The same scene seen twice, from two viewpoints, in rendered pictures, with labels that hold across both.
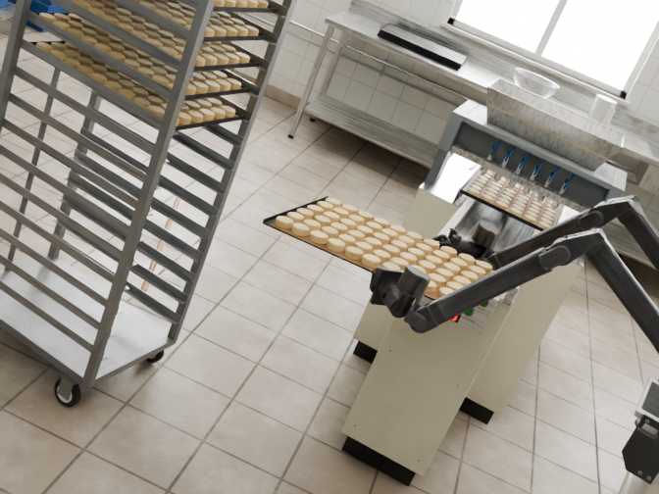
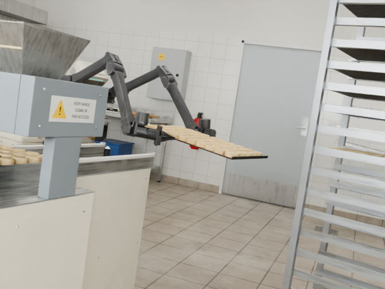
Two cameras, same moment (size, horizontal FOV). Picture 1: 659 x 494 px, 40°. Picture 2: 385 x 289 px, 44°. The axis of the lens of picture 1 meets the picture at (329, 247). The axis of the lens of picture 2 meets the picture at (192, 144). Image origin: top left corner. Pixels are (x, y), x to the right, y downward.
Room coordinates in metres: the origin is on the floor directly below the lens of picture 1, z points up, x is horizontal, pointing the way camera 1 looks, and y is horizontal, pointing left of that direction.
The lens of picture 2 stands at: (4.92, 0.40, 1.17)
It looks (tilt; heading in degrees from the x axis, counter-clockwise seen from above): 5 degrees down; 193
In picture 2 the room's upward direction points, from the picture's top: 8 degrees clockwise
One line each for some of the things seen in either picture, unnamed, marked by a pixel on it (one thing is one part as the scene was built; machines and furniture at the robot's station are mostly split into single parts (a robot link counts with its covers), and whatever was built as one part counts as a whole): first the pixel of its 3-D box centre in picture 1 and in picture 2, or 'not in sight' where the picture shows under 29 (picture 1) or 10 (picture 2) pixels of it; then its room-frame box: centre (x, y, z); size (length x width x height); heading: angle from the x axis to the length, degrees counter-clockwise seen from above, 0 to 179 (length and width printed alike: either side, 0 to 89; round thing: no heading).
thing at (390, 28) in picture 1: (425, 42); not in sight; (6.31, -0.07, 0.93); 0.60 x 0.40 x 0.01; 85
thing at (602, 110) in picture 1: (601, 114); not in sight; (6.09, -1.34, 0.98); 0.18 x 0.14 x 0.20; 35
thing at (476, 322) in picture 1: (457, 300); not in sight; (2.73, -0.46, 0.77); 0.24 x 0.04 x 0.14; 79
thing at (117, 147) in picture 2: not in sight; (113, 150); (-1.19, -2.15, 0.36); 0.46 x 0.38 x 0.26; 176
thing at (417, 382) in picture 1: (441, 337); (64, 254); (3.08, -0.53, 0.45); 0.70 x 0.34 x 0.90; 169
